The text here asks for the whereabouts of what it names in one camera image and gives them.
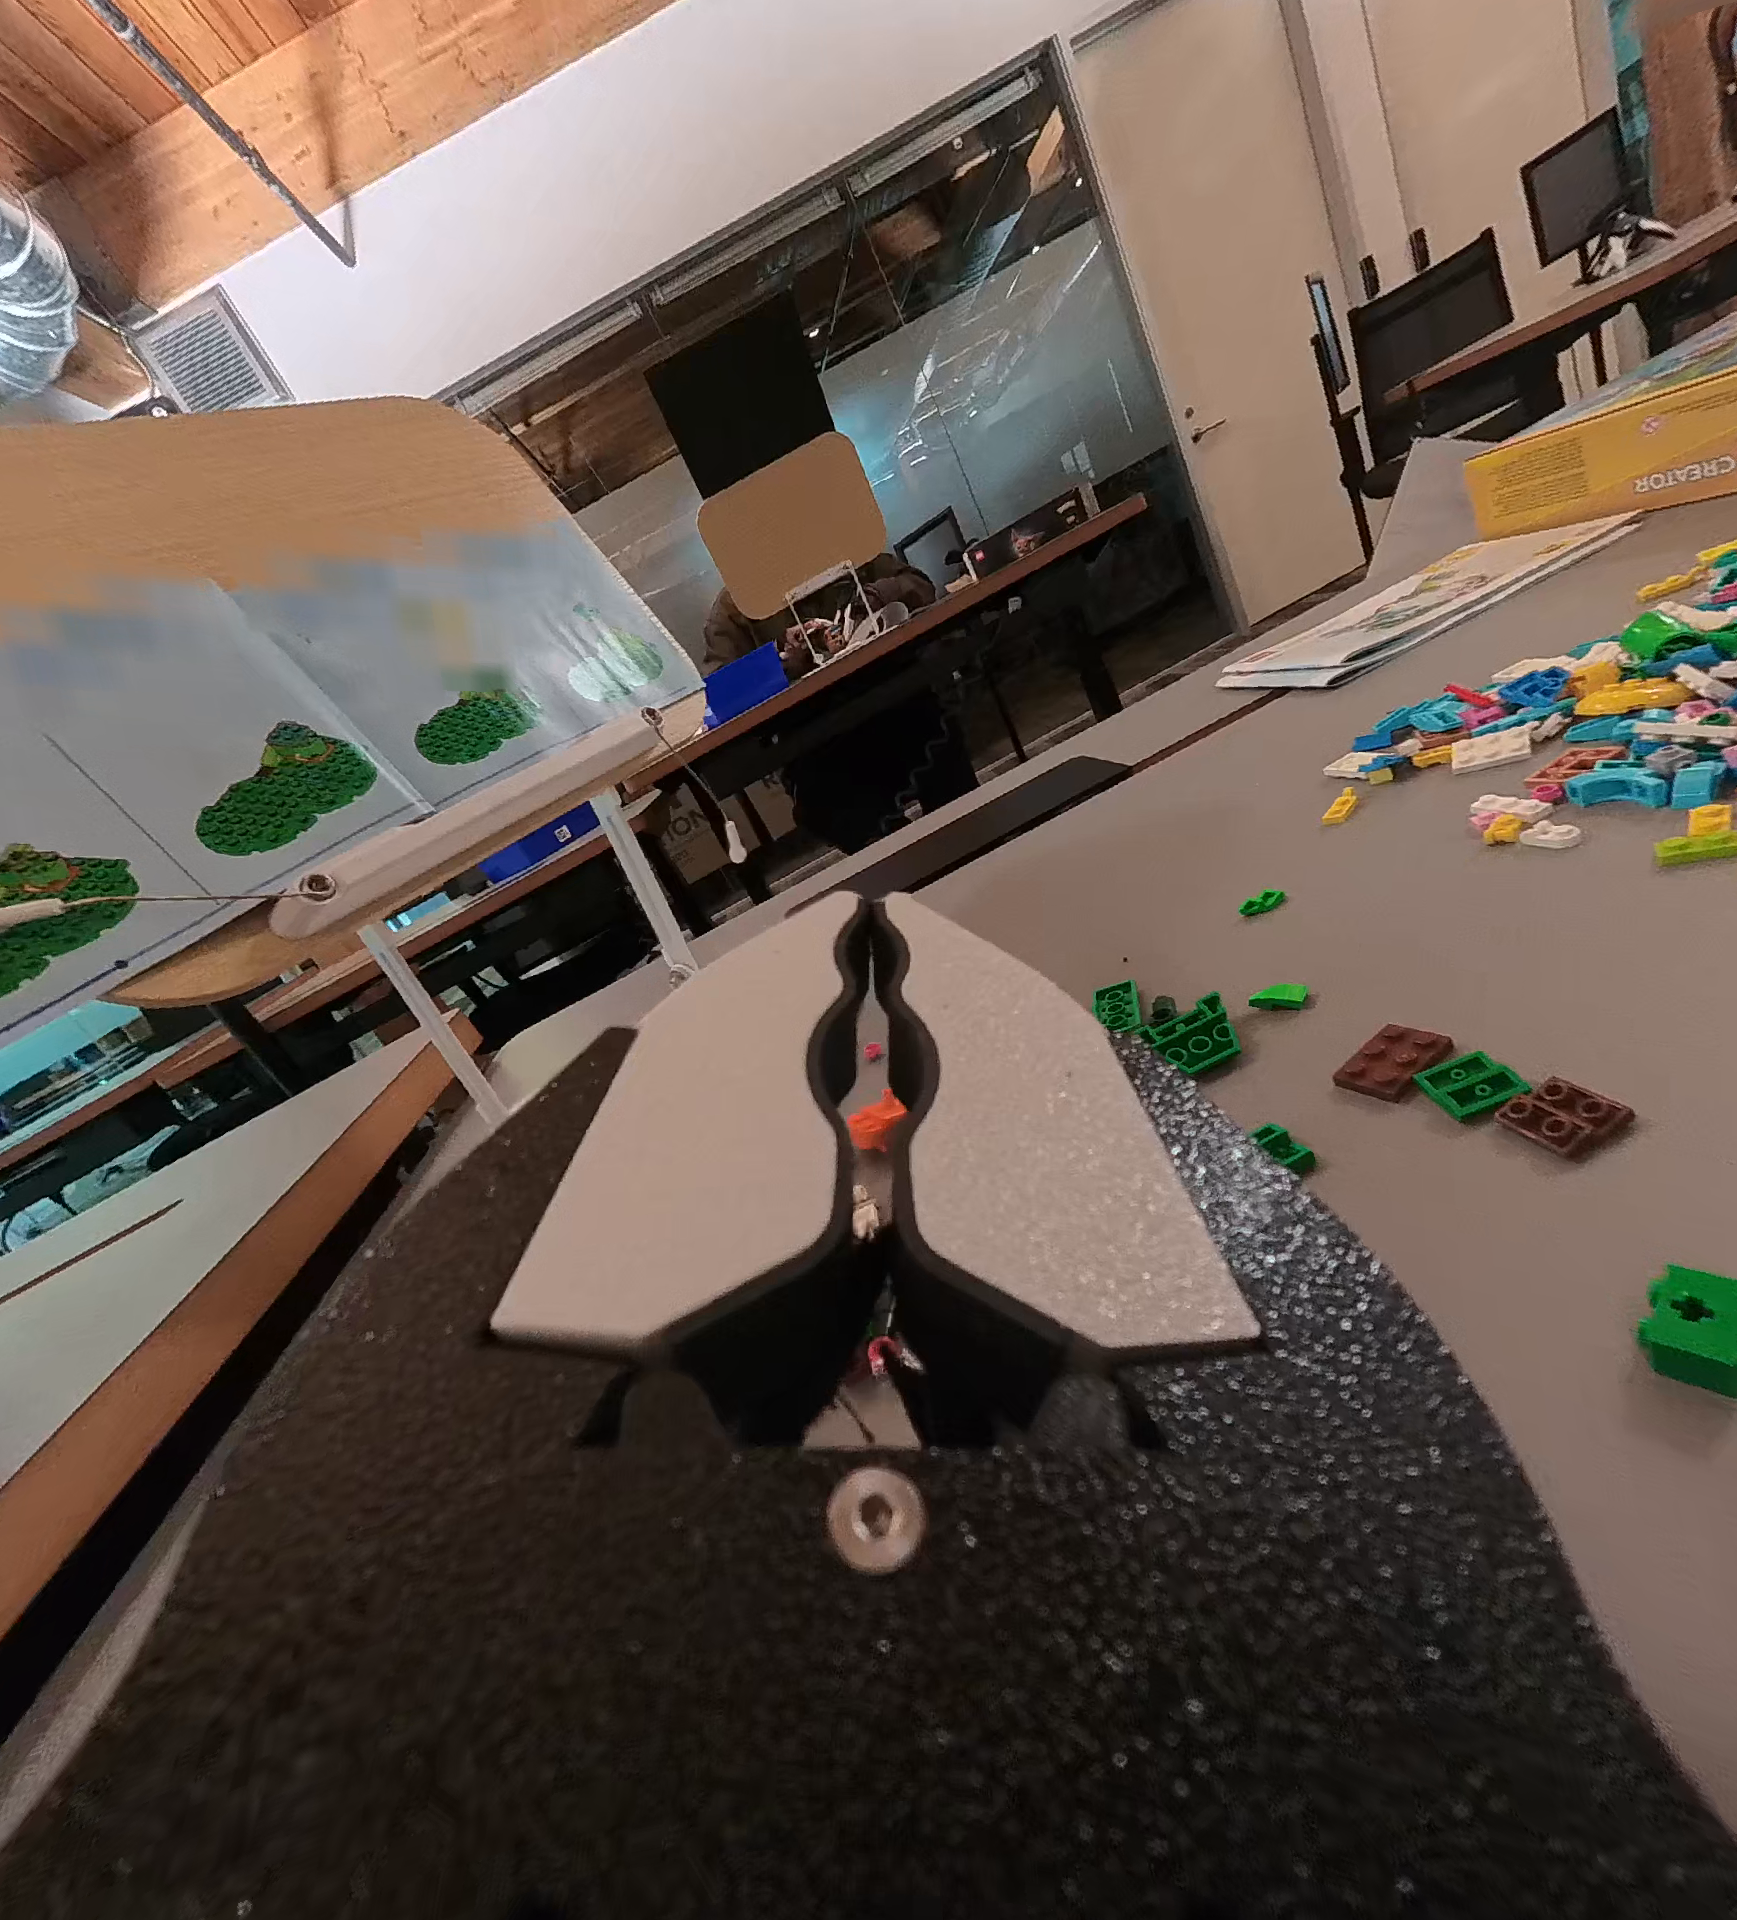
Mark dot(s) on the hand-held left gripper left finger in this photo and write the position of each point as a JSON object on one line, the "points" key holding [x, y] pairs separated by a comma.
{"points": [[689, 1185]]}

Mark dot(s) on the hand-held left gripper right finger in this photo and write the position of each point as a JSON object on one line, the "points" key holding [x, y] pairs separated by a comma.
{"points": [[1078, 1185]]}

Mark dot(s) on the pile of green lego bricks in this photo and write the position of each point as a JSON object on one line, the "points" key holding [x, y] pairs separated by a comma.
{"points": [[1190, 1034]]}

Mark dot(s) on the green lego slope piece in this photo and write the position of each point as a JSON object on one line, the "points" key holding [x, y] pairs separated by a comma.
{"points": [[1282, 997]]}

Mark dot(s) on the brown square lego plate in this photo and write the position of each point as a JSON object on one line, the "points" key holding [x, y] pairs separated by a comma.
{"points": [[1393, 1063]]}

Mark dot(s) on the green square lego plate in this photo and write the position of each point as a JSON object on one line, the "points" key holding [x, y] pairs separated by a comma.
{"points": [[1471, 1085]]}

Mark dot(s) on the dark brown lego plate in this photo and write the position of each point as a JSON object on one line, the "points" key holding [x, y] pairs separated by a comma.
{"points": [[1566, 1118]]}

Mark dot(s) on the green lego brick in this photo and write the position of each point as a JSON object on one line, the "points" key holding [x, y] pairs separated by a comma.
{"points": [[1702, 1332]]}

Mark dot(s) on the pile of colourful lego bricks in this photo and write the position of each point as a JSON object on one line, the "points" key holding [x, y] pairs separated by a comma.
{"points": [[1677, 721]]}

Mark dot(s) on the yellow lego box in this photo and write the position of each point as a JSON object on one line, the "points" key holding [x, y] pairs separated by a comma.
{"points": [[1648, 451]]}

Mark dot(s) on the orange brick separator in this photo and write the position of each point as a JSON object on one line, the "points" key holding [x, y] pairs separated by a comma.
{"points": [[878, 1118]]}

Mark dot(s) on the blue crate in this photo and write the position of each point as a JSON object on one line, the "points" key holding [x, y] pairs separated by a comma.
{"points": [[552, 862], [748, 690]]}

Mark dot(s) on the dark office desk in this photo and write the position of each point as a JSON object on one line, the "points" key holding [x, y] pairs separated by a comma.
{"points": [[958, 579]]}

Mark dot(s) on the closed instruction booklet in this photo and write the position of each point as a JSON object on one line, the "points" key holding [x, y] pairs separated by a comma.
{"points": [[1423, 609]]}

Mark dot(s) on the wooden board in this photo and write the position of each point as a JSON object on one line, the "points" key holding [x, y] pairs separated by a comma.
{"points": [[209, 481]]}

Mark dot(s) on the white door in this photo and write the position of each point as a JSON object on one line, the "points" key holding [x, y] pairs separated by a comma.
{"points": [[1212, 300]]}

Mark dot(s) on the black chair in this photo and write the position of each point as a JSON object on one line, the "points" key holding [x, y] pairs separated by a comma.
{"points": [[1431, 344]]}

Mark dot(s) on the long wooden desk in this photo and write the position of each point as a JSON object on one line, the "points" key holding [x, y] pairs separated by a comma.
{"points": [[1634, 292]]}

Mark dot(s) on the black computer monitor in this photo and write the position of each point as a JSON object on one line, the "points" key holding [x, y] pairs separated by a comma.
{"points": [[1575, 188]]}

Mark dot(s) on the white book stand frame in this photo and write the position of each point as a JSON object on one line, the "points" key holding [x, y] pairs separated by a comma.
{"points": [[508, 810]]}

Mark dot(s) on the white wall vent grille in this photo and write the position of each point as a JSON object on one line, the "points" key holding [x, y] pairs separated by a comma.
{"points": [[213, 352]]}

